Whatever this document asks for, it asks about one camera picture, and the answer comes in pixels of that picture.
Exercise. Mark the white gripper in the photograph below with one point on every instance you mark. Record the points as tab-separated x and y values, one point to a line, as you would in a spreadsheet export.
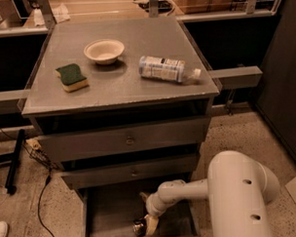
152	203

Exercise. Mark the crushed orange soda can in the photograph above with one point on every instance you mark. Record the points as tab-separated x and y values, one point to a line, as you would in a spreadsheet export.
139	227

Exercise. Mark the grey horizontal rail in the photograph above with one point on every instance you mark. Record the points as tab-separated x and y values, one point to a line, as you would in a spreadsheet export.
237	77

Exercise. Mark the white crumpled cloth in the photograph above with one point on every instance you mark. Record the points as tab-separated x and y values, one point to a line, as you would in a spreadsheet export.
61	13

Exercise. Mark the middle grey drawer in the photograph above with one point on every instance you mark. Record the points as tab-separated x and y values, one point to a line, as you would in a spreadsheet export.
130	171

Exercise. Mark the grey drawer cabinet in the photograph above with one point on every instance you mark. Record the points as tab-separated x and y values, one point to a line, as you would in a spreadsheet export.
117	95

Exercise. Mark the black metal bar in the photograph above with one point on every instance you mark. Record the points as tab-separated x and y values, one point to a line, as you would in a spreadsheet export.
9	185

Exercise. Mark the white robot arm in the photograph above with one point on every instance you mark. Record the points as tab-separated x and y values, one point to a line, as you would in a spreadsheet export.
237	188

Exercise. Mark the white paper bowl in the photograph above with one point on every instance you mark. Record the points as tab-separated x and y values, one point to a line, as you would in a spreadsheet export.
104	51

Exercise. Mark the green and yellow sponge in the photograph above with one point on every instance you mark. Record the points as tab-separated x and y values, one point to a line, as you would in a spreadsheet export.
71	77

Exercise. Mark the plastic bottle with label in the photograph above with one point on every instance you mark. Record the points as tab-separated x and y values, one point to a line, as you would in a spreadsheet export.
171	70

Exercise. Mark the top grey drawer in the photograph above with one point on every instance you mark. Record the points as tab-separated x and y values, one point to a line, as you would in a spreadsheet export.
130	138

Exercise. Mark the bottom grey open drawer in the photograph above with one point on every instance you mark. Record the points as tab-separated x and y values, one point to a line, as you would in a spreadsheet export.
111	211

